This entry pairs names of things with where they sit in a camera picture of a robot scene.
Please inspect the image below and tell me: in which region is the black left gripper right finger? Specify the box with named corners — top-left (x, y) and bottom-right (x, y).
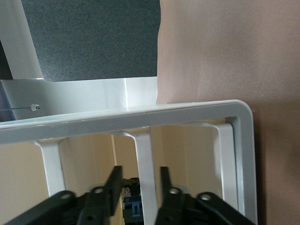
top-left (156, 166), bottom-right (255, 225)

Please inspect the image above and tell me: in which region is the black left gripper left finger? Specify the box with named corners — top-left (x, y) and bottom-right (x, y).
top-left (4, 165), bottom-right (124, 225)

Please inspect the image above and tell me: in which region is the green push button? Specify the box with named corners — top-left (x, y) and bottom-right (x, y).
top-left (121, 177), bottom-right (141, 225)

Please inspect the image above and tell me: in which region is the white drawer cabinet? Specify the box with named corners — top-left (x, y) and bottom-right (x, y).
top-left (0, 99), bottom-right (258, 225)

